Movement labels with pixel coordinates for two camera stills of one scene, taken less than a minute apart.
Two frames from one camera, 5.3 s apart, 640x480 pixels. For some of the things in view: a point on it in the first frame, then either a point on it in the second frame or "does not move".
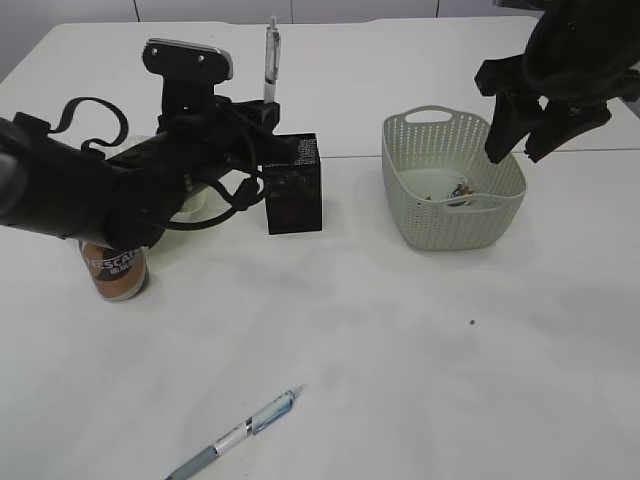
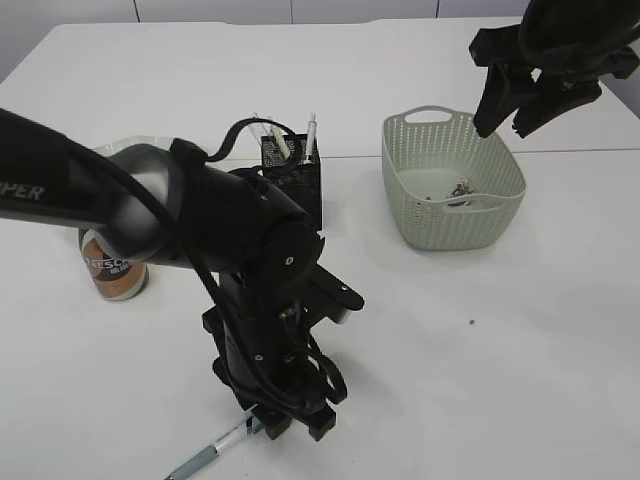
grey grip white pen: (272, 63) -> (312, 139)
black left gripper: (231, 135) -> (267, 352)
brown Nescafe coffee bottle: (118, 275) does not move
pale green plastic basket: (441, 190) does not move
